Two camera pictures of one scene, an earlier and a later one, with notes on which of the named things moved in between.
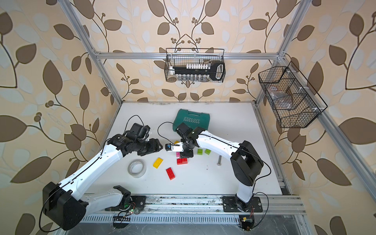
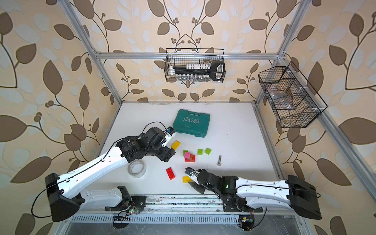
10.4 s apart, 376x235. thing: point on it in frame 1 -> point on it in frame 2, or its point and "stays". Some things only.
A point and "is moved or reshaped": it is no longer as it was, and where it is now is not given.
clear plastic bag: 282,100 stays
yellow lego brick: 157,163 -> 186,178
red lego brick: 181,161 is moved or reshaped
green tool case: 192,119 stays
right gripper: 189,154 -> 197,187
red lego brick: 170,173 stays
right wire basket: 293,102 stays
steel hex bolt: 219,163 stays
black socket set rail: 214,71 stays
